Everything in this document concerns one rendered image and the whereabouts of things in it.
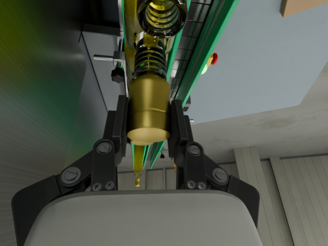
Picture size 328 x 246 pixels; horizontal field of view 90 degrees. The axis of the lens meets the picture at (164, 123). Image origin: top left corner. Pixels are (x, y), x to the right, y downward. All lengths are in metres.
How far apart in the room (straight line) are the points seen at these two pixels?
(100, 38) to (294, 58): 0.71
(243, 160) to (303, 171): 2.87
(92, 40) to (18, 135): 0.33
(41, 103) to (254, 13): 0.58
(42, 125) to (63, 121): 0.05
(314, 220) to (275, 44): 7.04
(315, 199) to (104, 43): 7.46
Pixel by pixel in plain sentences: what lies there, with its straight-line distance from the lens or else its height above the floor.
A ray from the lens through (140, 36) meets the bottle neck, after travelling 0.17.
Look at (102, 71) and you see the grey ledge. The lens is 0.56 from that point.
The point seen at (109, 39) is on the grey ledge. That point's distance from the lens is 0.47.
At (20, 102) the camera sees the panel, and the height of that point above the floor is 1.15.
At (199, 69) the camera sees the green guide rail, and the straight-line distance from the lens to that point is 0.41.
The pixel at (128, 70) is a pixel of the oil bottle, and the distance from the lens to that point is 0.22.
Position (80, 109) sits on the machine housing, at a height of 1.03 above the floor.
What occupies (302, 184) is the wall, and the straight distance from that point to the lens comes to 7.51.
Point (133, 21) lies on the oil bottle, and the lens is 0.18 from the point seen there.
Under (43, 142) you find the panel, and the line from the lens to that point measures 0.25.
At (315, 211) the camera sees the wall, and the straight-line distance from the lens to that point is 7.55.
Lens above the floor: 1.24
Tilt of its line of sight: 24 degrees down
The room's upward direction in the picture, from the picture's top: 179 degrees clockwise
